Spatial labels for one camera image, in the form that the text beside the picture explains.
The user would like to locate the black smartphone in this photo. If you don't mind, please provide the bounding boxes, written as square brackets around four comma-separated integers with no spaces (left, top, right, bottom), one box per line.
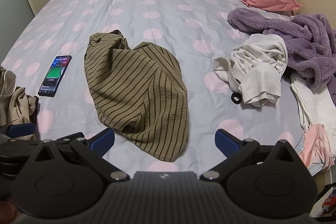
[37,55,72,98]

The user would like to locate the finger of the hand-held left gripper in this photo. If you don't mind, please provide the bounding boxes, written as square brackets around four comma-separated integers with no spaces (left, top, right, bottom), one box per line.
[0,123,36,139]

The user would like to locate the white shirt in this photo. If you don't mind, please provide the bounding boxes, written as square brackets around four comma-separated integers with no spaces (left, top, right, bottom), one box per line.
[213,34,289,108]

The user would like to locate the pink garment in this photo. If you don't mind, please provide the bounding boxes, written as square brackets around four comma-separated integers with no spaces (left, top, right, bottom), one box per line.
[295,123,336,174]

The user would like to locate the beige clothes pile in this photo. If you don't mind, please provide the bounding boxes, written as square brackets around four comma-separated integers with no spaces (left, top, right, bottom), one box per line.
[0,65,40,140]

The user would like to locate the olive striped pants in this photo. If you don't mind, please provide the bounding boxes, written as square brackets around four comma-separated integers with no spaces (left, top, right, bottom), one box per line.
[84,30,189,163]

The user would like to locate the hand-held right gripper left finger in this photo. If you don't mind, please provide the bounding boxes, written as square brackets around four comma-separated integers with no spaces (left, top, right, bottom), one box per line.
[26,127,130,183]

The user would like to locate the purple fleece robe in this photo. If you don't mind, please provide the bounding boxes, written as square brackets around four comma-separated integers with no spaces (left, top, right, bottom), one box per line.
[227,7,336,106]

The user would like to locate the small red object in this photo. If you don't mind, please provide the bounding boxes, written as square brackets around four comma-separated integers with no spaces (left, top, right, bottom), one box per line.
[322,197,336,213]

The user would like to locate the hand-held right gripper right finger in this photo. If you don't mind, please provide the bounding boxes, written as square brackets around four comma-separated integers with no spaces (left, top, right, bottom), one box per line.
[199,129,303,183]

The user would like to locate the polka dot bed sheet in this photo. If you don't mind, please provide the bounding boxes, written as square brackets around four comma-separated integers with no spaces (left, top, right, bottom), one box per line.
[0,0,336,180]

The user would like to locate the white folded cloth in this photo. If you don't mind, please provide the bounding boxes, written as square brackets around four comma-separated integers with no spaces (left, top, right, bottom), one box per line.
[290,73,336,134]

